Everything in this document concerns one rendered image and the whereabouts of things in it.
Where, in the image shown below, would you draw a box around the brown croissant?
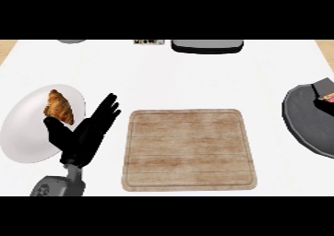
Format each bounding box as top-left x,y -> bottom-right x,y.
43,88 -> 77,126

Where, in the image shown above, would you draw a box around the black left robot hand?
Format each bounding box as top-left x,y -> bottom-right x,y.
43,92 -> 122,169

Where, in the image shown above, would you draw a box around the dark grey pan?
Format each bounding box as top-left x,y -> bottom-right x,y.
280,83 -> 334,160

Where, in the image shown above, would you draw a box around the pink cupcake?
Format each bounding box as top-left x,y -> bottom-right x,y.
319,91 -> 334,107

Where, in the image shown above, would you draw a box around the grey and black appliance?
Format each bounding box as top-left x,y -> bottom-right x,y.
170,39 -> 245,55

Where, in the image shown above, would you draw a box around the small dark patterned box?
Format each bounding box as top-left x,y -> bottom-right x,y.
131,39 -> 167,45

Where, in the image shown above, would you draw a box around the white oval plate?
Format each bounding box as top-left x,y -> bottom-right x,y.
0,83 -> 87,164

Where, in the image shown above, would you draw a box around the pale wooden cutting board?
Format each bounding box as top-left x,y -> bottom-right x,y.
119,108 -> 258,193

